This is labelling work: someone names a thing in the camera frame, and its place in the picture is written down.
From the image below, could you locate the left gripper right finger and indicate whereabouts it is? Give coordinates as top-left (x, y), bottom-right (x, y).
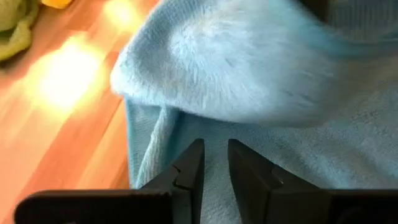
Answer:
top-left (228, 139), bottom-right (398, 224)

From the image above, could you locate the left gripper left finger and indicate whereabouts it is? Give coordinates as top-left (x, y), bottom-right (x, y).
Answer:
top-left (14, 138), bottom-right (205, 224)

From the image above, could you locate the small blue microfiber towel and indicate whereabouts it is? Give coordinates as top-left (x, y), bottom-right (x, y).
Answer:
top-left (110, 0), bottom-right (398, 224)

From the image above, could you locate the yellow microfiber towel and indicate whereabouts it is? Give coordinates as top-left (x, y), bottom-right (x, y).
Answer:
top-left (41, 0), bottom-right (74, 9)

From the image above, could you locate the lime green microfiber towel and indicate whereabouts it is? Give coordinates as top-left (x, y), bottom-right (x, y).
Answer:
top-left (0, 0), bottom-right (40, 62)

